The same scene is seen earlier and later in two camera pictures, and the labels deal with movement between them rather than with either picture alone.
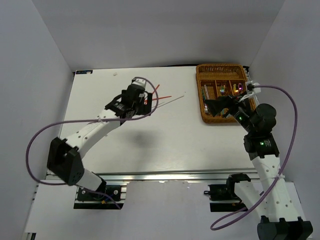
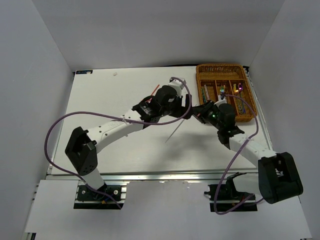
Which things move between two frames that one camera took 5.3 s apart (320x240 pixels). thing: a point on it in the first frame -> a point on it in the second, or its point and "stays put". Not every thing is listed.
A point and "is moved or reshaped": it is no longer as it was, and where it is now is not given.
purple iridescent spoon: x=240 y=87 stays put
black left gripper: x=145 y=108 -> x=181 y=110
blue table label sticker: x=84 y=72 stays put
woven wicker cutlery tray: x=216 y=80 stays put
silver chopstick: x=165 y=104 is moved or reshaped
